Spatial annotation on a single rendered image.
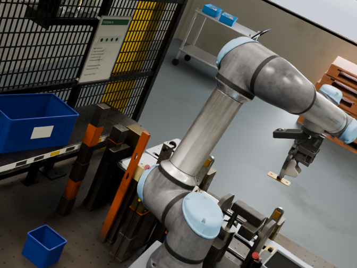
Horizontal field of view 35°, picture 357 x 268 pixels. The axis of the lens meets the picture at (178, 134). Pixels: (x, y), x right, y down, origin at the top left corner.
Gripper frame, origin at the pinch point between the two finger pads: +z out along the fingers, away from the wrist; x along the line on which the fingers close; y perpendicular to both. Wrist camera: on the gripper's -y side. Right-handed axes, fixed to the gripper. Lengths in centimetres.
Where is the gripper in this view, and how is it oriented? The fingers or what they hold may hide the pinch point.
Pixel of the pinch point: (281, 174)
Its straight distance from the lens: 200.4
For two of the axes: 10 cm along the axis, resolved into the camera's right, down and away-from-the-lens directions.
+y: 8.3, 4.8, -2.9
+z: -3.5, 8.4, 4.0
